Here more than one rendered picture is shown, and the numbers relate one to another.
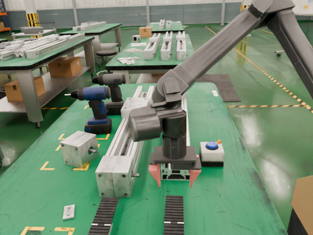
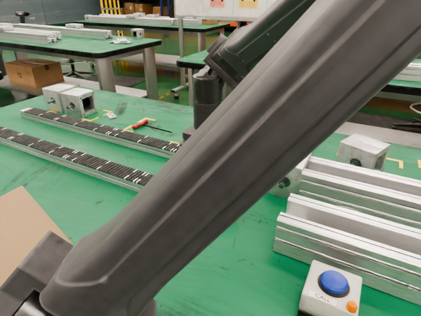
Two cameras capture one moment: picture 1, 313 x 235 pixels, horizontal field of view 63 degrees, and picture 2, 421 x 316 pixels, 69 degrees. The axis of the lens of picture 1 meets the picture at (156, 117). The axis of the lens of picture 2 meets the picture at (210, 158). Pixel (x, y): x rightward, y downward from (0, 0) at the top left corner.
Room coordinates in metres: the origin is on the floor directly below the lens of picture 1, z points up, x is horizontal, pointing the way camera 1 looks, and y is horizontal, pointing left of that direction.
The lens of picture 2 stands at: (0.76, -0.57, 1.25)
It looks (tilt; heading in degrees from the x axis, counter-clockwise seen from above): 29 degrees down; 113
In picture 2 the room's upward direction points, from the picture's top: straight up
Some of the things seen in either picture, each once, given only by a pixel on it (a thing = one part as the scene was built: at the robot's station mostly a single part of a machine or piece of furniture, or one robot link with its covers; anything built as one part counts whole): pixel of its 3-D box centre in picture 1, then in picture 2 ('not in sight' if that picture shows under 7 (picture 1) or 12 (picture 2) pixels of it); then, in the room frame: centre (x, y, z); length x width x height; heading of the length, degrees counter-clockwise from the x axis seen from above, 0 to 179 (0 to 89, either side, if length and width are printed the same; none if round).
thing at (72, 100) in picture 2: not in sight; (77, 103); (-0.24, 0.34, 0.83); 0.11 x 0.10 x 0.10; 88
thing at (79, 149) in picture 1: (82, 149); (359, 158); (0.85, 0.29, 0.83); 0.11 x 0.10 x 0.10; 64
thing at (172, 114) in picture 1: (171, 123); (208, 87); (0.52, -0.03, 1.08); 0.07 x 0.06 x 0.07; 106
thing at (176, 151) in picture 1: (174, 146); (207, 118); (0.53, -0.04, 1.02); 0.10 x 0.07 x 0.07; 86
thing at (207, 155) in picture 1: (209, 153); (331, 293); (0.81, -0.19, 0.81); 0.10 x 0.08 x 0.06; 85
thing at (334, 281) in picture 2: (211, 146); (333, 283); (0.81, -0.20, 0.84); 0.04 x 0.04 x 0.02
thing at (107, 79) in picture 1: (108, 94); not in sight; (1.31, 0.25, 0.89); 0.20 x 0.08 x 0.22; 93
